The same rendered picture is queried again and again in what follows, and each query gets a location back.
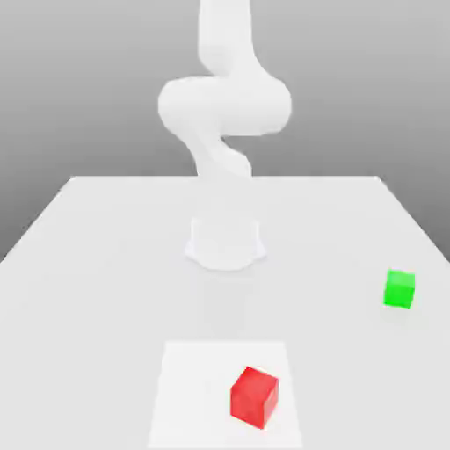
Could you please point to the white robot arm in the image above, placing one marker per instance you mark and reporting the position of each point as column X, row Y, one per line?
column 225, row 105

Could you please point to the small green cube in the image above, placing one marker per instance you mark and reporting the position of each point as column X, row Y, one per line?
column 399, row 290

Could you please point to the small red cube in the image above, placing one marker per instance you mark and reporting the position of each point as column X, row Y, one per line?
column 253, row 399

